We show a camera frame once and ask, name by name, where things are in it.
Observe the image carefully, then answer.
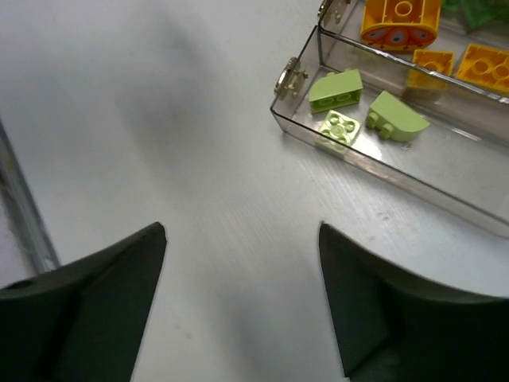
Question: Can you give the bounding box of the light green small lego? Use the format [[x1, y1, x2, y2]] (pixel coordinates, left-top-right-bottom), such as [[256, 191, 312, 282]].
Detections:
[[315, 110, 361, 158]]

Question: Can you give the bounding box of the light green curved lego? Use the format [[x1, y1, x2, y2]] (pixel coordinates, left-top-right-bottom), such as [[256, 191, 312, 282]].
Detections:
[[365, 91, 430, 142], [309, 69, 363, 114]]

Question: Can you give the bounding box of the green lego upside-down rectangular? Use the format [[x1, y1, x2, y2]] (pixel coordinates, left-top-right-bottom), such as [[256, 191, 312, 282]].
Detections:
[[441, 0, 508, 29]]

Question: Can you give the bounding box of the yellow round lego piece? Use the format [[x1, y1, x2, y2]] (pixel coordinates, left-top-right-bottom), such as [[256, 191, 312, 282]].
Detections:
[[360, 0, 441, 52]]

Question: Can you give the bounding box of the orange lego brick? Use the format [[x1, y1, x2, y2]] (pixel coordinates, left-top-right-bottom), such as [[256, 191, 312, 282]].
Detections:
[[407, 49, 455, 91]]

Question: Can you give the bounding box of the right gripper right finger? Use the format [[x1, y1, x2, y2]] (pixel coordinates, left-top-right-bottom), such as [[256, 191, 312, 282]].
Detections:
[[318, 223, 508, 381]]

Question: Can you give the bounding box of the yellow green lego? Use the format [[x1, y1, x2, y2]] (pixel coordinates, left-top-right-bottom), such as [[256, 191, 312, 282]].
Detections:
[[455, 43, 509, 96]]

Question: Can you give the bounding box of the clear three-compartment container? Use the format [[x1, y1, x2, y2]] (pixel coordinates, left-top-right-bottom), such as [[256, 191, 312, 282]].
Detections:
[[270, 1, 508, 237]]

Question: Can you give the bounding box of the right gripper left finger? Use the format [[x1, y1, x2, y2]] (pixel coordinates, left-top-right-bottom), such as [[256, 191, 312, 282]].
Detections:
[[1, 222, 166, 381]]

